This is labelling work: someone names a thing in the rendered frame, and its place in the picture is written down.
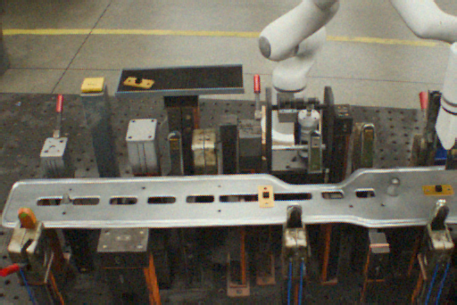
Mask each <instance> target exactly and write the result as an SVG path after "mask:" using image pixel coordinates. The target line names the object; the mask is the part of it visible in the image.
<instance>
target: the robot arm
mask: <svg viewBox="0 0 457 305"><path fill-rule="evenodd" d="M388 1H389V2H390V3H391V4H392V6H393V7H394V8H395V9H396V11H397V12H398V14H399V15H401V17H402V18H403V21H404V22H405V23H406V24H407V26H408V27H409V29H410V30H411V32H412V33H413V34H414V35H415V36H416V37H419V38H422V39H429V40H438V41H443V42H446V43H448V44H450V45H451V47H450V48H451V51H450V54H449V57H448V61H449V62H448V64H447V68H446V75H445V82H444V89H443V92H442V96H441V104H442V105H441V108H440V111H439V113H438V119H437V122H436V132H437V133H438V135H437V138H436V144H435V147H444V148H445V149H448V157H447V159H446V162H445V170H454V169H456V168H457V17H455V16H452V15H451V14H447V13H445V12H442V11H441V10H440V9H439V8H438V7H437V6H436V3H435V2H434V1H433V0H388ZM338 9H339V0H303V1H302V2H301V3H300V4H299V5H298V6H297V7H296V8H294V9H292V11H290V12H288V13H285V15H283V16H282V17H280V18H279V19H276V20H275V21H273V22H272V23H271V24H270V25H268V26H267V27H266V28H265V29H264V30H263V31H262V32H261V35H260V38H259V47H260V50H261V53H262V55H263V56H264V57H265V58H266V59H268V60H270V61H274V62H278V64H277V65H276V66H275V68H274V69H273V71H272V76H271V96H272V105H277V93H294V97H304V96H306V95H307V83H308V71H309V70H310V68H311V67H312V65H313V64H314V63H315V61H316V60H317V58H318V57H319V56H320V54H321V50H322V49H323V47H324V45H325V44H326V39H327V31H326V28H325V24H328V23H329V22H330V21H331V19H332V18H333V17H334V16H335V15H336V14H337V11H338ZM293 133H294V123H278V111H272V140H273V141H276V142H279V143H283V144H293V143H294V138H293ZM453 144H455V145H456V147H453ZM452 149H456V154H453V150H452Z"/></svg>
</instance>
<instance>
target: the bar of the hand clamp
mask: <svg viewBox="0 0 457 305"><path fill-rule="evenodd" d="M441 96H442V91H441V89H429V90H428V97H427V99H428V102H427V109H426V114H425V119H424V132H423V137H424V139H425V144H424V147H423V148H426V145H427V139H428V133H433V134H432V139H433V143H432V144H431V146H432V147H433V148H435V144H436V138H437V132H436V122H437V119H438V113H439V111H440V108H441V105H442V104H441Z"/></svg>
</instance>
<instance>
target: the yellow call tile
mask: <svg viewBox="0 0 457 305"><path fill-rule="evenodd" d="M103 84H104V78H86V79H85V80H84V83H83V86H82V88H81V91H82V92H98V91H101V90H102V87H103Z"/></svg>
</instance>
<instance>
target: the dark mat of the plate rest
mask: <svg viewBox="0 0 457 305"><path fill-rule="evenodd" d="M128 78H141V79H146V80H152V81H153V82H154V83H153V84H152V86H151V87H150V88H144V87H135V86H133V87H131V86H126V85H124V82H125V81H126V79H128ZM228 87H243V77H242V66H240V67H207V68H176V69H143V70H123V71H122V73H121V75H120V82H119V88H118V90H117V92H134V91H164V90H174V89H196V88H228Z"/></svg>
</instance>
